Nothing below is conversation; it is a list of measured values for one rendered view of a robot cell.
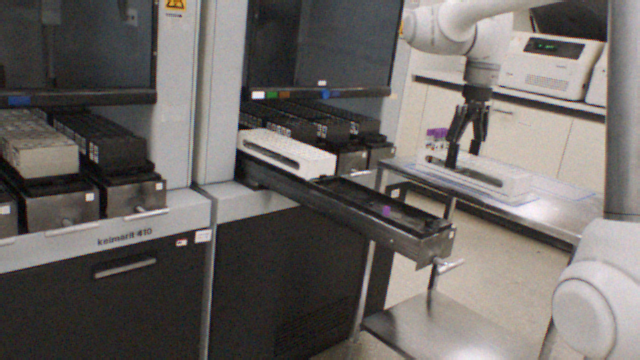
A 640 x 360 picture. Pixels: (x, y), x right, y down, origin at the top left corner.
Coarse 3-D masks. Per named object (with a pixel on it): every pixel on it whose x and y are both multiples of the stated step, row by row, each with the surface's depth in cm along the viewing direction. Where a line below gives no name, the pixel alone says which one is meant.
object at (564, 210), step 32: (384, 160) 149; (416, 160) 154; (448, 192) 131; (480, 192) 131; (544, 192) 138; (576, 192) 142; (544, 224) 114; (576, 224) 116; (352, 320) 164; (384, 320) 166; (416, 320) 169; (448, 320) 171; (480, 320) 174; (352, 352) 166; (416, 352) 152; (448, 352) 154; (480, 352) 156; (512, 352) 158; (544, 352) 118
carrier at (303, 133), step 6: (288, 126) 148; (294, 126) 149; (300, 126) 151; (306, 126) 151; (312, 126) 153; (288, 132) 148; (294, 132) 148; (300, 132) 150; (306, 132) 152; (312, 132) 154; (294, 138) 149; (300, 138) 151; (306, 138) 152; (312, 138) 154
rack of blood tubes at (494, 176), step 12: (420, 156) 144; (444, 156) 138; (468, 156) 140; (420, 168) 144; (432, 168) 141; (444, 168) 140; (456, 168) 141; (468, 168) 142; (480, 168) 130; (492, 168) 131; (504, 168) 132; (456, 180) 136; (468, 180) 133; (480, 180) 140; (492, 180) 139; (504, 180) 126; (516, 180) 124; (528, 180) 129; (492, 192) 129; (504, 192) 126; (516, 192) 126
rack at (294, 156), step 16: (240, 144) 141; (256, 144) 144; (272, 144) 132; (288, 144) 135; (304, 144) 136; (272, 160) 132; (288, 160) 140; (304, 160) 123; (320, 160) 125; (304, 176) 124
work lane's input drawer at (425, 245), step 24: (240, 168) 139; (264, 168) 132; (288, 192) 126; (312, 192) 120; (336, 192) 121; (360, 192) 124; (336, 216) 115; (360, 216) 110; (384, 216) 107; (408, 216) 112; (432, 216) 111; (384, 240) 106; (408, 240) 102; (432, 240) 103; (456, 264) 104
